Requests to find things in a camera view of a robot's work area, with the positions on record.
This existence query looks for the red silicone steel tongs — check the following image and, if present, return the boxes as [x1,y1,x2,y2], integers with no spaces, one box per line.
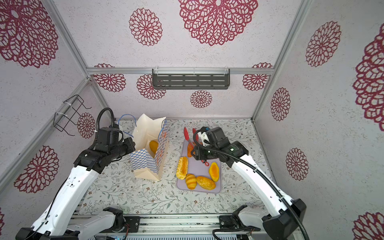
[183,126,211,168]

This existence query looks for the yellow braided fake bread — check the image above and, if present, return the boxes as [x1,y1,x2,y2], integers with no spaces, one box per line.
[176,157,189,180]

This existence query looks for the checkered paper bread bag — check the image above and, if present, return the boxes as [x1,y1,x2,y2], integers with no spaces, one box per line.
[118,114,169,182]

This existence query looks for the long brown fake loaf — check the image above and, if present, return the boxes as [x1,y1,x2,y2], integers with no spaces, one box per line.
[149,140,159,155]

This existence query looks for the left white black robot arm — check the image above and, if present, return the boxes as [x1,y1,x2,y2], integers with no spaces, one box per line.
[15,124,135,240]

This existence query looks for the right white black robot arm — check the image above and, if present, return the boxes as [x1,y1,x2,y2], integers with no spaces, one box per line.
[186,127,310,240]

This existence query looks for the orange croissant fake bread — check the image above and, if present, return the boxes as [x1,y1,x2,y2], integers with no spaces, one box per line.
[187,143,195,158]

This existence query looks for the yellow orange oval bread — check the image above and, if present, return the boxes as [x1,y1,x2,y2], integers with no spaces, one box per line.
[209,162,220,182]

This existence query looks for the golden oval fake roll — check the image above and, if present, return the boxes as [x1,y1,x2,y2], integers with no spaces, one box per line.
[197,176,216,191]

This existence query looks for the small striped fake croissant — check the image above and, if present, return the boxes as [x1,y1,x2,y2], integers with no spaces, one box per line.
[185,174,197,190]

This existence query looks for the lavender plastic tray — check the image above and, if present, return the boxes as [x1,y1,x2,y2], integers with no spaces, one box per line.
[176,138,222,194]

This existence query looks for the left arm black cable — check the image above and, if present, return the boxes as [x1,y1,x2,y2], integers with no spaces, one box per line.
[22,107,116,240]

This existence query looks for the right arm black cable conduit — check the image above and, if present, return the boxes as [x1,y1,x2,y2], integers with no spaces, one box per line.
[192,128,311,240]

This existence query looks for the black wire wall rack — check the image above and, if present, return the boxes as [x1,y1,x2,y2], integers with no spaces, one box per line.
[52,95,91,137]

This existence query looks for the grey metal wall shelf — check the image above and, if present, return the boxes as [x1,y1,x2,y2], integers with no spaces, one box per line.
[152,69,231,90]

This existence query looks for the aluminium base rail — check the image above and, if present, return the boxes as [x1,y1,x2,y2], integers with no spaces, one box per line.
[53,213,305,238]

